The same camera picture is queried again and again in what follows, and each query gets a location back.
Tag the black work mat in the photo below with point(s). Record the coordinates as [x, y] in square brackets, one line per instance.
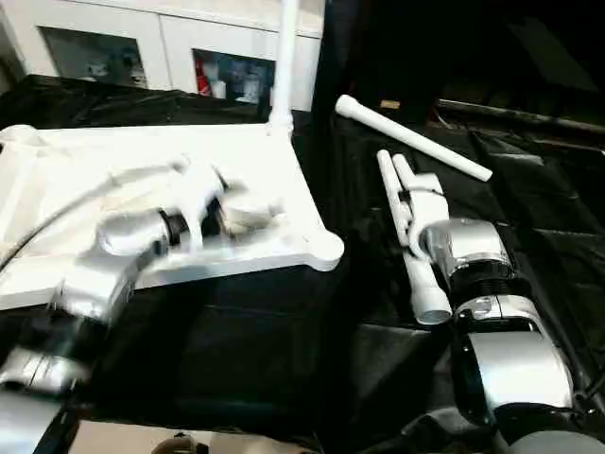
[260, 354]

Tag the white plastic table top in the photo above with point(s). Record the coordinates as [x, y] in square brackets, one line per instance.
[264, 156]

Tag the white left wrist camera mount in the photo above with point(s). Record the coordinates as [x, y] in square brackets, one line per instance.
[194, 198]

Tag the red package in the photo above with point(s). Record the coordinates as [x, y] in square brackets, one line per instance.
[202, 78]

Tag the white tub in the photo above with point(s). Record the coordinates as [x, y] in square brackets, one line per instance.
[248, 85]

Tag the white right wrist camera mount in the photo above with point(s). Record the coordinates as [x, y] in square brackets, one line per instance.
[427, 203]

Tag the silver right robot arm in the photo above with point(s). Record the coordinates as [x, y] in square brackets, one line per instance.
[510, 369]

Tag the small gold object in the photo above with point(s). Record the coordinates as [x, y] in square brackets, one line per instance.
[390, 104]

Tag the dark long rod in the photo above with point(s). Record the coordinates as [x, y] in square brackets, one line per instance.
[520, 116]

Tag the white jar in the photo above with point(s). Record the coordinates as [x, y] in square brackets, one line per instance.
[219, 87]

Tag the white plastic table leg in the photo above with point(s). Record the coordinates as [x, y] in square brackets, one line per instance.
[287, 57]
[402, 168]
[416, 137]
[425, 293]

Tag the black robot foot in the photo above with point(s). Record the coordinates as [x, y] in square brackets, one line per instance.
[182, 445]

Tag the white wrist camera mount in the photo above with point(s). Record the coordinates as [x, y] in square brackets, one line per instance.
[194, 198]
[427, 203]

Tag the white glass door cabinet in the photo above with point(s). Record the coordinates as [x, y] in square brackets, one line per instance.
[165, 33]

